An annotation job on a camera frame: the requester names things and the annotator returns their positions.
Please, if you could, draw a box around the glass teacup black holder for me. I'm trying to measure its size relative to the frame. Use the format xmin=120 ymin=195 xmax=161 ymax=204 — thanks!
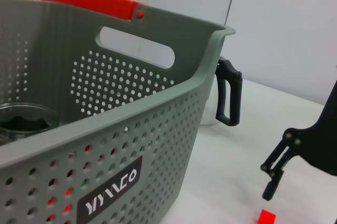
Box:
xmin=0 ymin=102 xmax=61 ymax=147

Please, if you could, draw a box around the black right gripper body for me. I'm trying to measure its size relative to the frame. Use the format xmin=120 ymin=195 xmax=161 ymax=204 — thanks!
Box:
xmin=283 ymin=78 xmax=337 ymax=177

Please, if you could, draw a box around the small red square brick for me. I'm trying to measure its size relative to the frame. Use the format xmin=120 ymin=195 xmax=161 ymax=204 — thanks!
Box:
xmin=256 ymin=209 xmax=276 ymax=224

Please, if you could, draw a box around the glass teapot black handle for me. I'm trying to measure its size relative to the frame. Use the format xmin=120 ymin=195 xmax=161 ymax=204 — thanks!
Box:
xmin=201 ymin=57 xmax=242 ymax=127

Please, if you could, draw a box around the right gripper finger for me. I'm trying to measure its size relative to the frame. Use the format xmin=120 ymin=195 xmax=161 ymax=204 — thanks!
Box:
xmin=260 ymin=139 xmax=293 ymax=201

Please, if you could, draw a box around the grey-green perforated storage bin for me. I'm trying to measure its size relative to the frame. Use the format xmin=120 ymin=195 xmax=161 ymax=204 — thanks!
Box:
xmin=0 ymin=0 xmax=237 ymax=224

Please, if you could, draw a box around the orange-red wedge brick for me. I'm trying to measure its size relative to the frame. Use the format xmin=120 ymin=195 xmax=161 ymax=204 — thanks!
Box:
xmin=46 ymin=187 xmax=73 ymax=222

